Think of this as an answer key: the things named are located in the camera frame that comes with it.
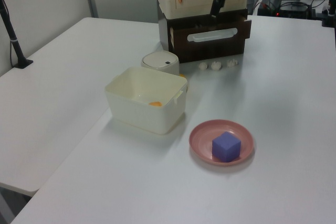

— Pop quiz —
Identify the pink round plate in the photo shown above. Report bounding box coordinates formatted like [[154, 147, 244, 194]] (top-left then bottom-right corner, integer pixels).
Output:
[[188, 120, 255, 167]]

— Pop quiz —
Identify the cream rectangular plastic bin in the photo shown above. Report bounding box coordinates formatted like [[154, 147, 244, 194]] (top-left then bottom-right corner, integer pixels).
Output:
[[104, 66, 189, 135]]

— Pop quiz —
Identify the black clamp stand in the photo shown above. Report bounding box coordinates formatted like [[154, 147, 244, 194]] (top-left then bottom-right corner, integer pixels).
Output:
[[322, 0, 336, 27]]

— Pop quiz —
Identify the white plastic drawer handle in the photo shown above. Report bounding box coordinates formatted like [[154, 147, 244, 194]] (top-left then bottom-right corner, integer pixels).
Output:
[[187, 27, 238, 43]]

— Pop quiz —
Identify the black camera stand pole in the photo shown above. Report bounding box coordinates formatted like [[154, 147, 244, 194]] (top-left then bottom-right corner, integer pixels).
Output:
[[0, 0, 34, 69]]

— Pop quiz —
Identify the dark brown wooden drawer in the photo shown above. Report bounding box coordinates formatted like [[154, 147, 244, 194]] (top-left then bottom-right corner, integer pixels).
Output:
[[156, 0, 249, 64]]

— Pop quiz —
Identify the cream round lidded trash can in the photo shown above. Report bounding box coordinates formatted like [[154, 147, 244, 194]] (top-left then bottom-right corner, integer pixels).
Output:
[[141, 52, 181, 76]]

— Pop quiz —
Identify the black electronics box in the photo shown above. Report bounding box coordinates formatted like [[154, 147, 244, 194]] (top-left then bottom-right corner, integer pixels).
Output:
[[258, 0, 312, 17]]

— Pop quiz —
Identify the purple cube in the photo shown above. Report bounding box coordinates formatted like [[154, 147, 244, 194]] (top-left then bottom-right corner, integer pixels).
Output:
[[212, 131, 242, 162]]

